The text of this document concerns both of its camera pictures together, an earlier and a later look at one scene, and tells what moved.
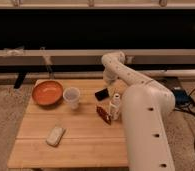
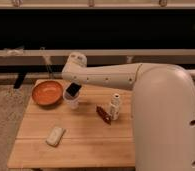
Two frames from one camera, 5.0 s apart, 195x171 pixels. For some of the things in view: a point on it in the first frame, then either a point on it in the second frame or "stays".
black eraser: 102,95 → 73,89
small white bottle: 115,107 stays
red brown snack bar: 100,111 stays
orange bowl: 48,92 stays
